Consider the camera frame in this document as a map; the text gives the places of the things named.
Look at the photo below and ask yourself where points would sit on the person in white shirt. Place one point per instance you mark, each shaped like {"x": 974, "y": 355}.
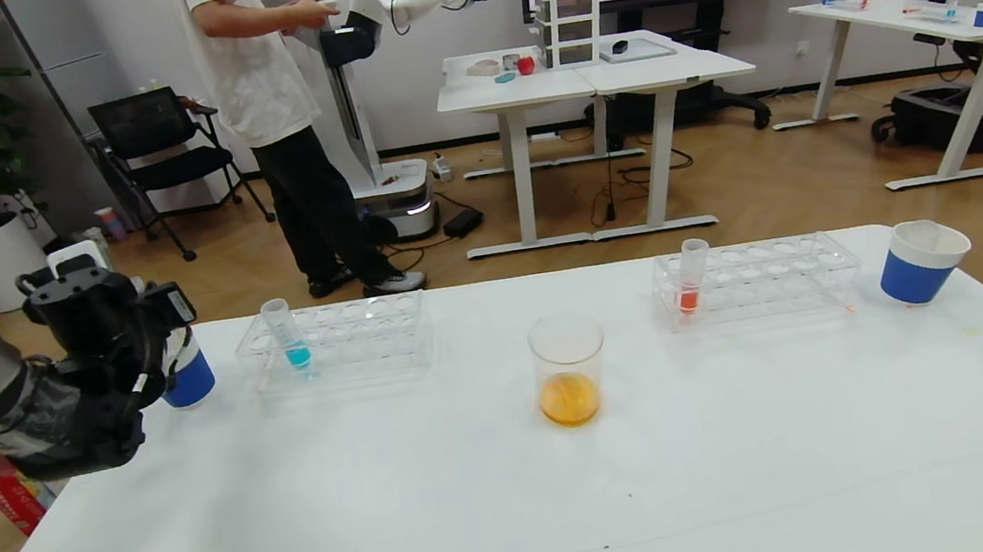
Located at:
{"x": 257, "y": 79}

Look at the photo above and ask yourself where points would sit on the clear acrylic test tube rack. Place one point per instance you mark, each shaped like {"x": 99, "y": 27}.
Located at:
{"x": 767, "y": 278}
{"x": 348, "y": 338}

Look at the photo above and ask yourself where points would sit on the small metal can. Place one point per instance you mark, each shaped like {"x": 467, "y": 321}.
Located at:
{"x": 511, "y": 61}

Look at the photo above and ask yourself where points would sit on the small teal object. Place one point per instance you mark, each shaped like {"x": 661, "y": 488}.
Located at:
{"x": 504, "y": 78}

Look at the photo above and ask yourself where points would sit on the long white desk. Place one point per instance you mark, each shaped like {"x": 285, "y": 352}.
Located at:
{"x": 884, "y": 13}

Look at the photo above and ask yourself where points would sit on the small white cup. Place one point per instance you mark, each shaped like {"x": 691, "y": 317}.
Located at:
{"x": 94, "y": 233}

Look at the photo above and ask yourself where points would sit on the white power strip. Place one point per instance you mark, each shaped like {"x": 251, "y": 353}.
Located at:
{"x": 441, "y": 169}

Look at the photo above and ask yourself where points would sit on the black folding chair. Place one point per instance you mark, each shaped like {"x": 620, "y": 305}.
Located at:
{"x": 148, "y": 122}

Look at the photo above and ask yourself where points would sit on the grey tray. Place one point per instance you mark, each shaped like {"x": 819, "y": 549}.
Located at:
{"x": 647, "y": 49}

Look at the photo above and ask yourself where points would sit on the white wheeled robot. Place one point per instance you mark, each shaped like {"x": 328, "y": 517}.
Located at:
{"x": 356, "y": 113}

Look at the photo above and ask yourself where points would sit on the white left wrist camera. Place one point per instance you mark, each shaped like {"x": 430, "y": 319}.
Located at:
{"x": 78, "y": 258}

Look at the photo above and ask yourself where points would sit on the clear glass beaker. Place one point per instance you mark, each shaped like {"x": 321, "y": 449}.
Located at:
{"x": 572, "y": 394}

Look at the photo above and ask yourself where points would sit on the black display stand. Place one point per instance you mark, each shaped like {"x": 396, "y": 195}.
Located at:
{"x": 716, "y": 104}

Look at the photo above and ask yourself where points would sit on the clear drawer organizer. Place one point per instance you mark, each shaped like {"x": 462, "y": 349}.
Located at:
{"x": 568, "y": 28}

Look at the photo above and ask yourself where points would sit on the red gift bag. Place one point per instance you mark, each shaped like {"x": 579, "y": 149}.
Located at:
{"x": 8, "y": 496}

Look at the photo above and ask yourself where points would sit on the blue white paper cup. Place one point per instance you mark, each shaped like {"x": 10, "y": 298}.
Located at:
{"x": 918, "y": 282}
{"x": 194, "y": 382}

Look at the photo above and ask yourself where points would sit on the black mouse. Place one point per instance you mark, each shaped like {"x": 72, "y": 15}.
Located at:
{"x": 619, "y": 46}

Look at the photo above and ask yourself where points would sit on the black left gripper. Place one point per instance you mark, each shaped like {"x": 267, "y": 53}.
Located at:
{"x": 176, "y": 307}

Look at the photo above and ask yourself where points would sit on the black power adapter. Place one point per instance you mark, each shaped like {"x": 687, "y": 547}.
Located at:
{"x": 464, "y": 223}

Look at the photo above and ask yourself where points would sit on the red pigment test tube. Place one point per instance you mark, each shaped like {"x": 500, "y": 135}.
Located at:
{"x": 692, "y": 287}

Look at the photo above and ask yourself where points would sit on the small red object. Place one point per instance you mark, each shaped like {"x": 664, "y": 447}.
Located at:
{"x": 526, "y": 65}

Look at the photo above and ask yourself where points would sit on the white standing desk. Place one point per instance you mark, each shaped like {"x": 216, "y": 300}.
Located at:
{"x": 673, "y": 70}
{"x": 514, "y": 88}

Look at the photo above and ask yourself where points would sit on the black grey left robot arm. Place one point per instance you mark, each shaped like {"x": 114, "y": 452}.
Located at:
{"x": 16, "y": 415}

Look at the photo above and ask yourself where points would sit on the blue pigment test tube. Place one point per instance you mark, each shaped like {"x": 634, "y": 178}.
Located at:
{"x": 293, "y": 345}

